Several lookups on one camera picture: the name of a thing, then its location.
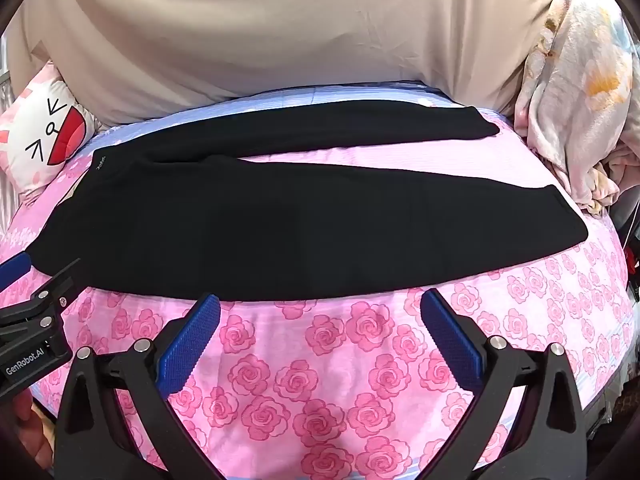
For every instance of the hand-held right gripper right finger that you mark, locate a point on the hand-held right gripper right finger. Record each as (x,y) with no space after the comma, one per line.
(450,340)

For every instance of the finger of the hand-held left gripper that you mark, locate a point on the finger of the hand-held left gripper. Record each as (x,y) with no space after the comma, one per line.
(12,270)
(50,285)

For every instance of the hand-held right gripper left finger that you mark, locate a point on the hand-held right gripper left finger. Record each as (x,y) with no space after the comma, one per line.
(192,340)

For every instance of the black pants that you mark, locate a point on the black pants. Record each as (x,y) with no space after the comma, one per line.
(300,230)

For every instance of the person's left hand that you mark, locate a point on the person's left hand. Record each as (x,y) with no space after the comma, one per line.
(32,430)

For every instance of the pink rose bedsheet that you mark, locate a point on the pink rose bedsheet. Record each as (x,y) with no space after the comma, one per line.
(325,360)

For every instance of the cartoon face pillow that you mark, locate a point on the cartoon face pillow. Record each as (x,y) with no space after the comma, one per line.
(40,125)

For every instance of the silver curtain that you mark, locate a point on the silver curtain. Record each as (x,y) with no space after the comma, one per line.
(6,110)

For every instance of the red and black object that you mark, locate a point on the red and black object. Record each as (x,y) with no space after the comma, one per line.
(632,255)

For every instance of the pale floral blanket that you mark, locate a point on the pale floral blanket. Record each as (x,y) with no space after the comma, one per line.
(575,85)

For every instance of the beige padded headboard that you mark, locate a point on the beige padded headboard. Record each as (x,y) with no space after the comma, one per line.
(300,35)

